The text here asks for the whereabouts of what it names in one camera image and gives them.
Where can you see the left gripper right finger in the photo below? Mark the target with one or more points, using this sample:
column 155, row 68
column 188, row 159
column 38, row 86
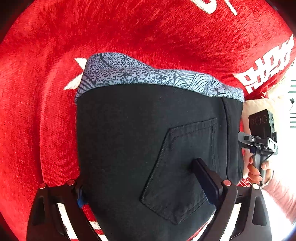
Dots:
column 252, row 222

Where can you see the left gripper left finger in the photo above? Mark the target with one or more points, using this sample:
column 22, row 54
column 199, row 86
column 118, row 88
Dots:
column 45, row 220

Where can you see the black pants with patterned cuff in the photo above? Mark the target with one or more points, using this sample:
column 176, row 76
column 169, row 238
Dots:
column 138, row 130

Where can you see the pink sleeve right forearm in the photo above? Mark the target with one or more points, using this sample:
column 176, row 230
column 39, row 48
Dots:
column 282, row 196

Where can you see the person's right hand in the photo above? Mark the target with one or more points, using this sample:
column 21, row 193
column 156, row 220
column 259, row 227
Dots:
column 254, row 175

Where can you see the red blanket with white print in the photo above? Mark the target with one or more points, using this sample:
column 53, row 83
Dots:
column 245, row 44

